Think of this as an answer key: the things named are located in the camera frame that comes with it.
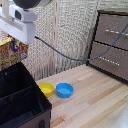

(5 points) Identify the silver drawer handle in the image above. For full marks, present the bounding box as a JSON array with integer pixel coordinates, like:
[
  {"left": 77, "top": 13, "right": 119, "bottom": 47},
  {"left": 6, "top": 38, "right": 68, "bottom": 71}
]
[
  {"left": 96, "top": 54, "right": 121, "bottom": 67},
  {"left": 103, "top": 28, "right": 128, "bottom": 37}
]

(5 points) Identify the yellow plastic bowl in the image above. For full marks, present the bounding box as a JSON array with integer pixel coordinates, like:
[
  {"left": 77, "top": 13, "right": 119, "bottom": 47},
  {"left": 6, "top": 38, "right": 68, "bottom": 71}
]
[{"left": 37, "top": 82, "right": 56, "bottom": 99}]

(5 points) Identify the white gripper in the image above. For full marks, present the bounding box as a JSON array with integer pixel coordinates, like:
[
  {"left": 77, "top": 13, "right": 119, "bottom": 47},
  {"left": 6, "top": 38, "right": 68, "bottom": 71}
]
[{"left": 0, "top": 0, "right": 39, "bottom": 45}]

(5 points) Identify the blue plastic bowl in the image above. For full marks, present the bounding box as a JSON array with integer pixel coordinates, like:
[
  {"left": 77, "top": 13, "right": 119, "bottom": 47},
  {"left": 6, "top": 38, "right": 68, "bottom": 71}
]
[{"left": 55, "top": 82, "right": 75, "bottom": 99}]

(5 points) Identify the beige woven screen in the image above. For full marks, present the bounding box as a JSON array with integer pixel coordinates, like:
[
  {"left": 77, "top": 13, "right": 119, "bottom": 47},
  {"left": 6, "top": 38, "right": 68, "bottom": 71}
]
[{"left": 0, "top": 0, "right": 128, "bottom": 82}]

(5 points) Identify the black fabric storage box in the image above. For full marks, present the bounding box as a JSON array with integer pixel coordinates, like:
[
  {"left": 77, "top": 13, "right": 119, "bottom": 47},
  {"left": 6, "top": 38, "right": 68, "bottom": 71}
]
[{"left": 0, "top": 60, "right": 53, "bottom": 128}]

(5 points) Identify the brown drawer cabinet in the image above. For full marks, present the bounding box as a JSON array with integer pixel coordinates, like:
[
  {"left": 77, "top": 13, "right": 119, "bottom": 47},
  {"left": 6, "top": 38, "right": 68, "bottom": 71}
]
[{"left": 86, "top": 9, "right": 128, "bottom": 85}]

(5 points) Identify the dark robot cable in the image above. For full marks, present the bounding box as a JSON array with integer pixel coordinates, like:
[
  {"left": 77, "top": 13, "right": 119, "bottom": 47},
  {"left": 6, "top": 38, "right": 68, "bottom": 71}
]
[{"left": 34, "top": 23, "right": 128, "bottom": 63}]

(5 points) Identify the red yellow cereal bar box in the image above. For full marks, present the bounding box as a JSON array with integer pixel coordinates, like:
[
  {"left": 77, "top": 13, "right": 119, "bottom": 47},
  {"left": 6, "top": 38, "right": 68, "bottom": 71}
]
[{"left": 0, "top": 36, "right": 30, "bottom": 72}]

